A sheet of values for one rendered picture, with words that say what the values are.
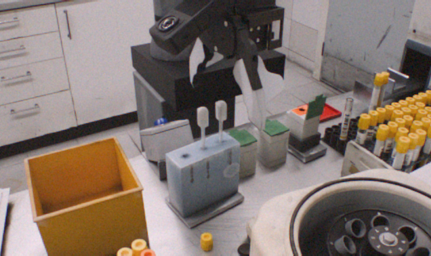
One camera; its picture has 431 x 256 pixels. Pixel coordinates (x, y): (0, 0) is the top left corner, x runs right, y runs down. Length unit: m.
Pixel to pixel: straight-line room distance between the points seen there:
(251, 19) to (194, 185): 0.23
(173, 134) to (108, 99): 1.75
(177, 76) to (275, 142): 0.27
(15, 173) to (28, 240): 1.73
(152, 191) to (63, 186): 0.14
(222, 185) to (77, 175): 0.22
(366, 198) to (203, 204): 0.23
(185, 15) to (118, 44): 1.83
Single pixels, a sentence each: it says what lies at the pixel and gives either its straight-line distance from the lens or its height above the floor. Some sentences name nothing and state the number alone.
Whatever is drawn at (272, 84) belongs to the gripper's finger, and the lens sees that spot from 0.50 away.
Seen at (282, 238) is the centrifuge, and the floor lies 0.99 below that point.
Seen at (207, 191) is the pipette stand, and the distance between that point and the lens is 0.58.
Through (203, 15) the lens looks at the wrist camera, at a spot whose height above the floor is 1.17.
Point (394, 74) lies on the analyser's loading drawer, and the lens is 0.96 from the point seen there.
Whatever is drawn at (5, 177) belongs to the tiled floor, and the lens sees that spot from 2.33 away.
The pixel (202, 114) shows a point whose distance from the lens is 0.52.
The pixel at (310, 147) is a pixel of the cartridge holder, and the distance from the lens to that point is 0.73.
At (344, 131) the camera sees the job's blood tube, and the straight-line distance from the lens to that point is 0.73.
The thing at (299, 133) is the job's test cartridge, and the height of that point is 0.92.
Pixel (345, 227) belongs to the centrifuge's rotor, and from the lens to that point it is 0.45.
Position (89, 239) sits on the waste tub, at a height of 0.92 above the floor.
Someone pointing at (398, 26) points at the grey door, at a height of 0.61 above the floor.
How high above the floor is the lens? 1.29
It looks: 31 degrees down
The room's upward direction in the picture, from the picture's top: straight up
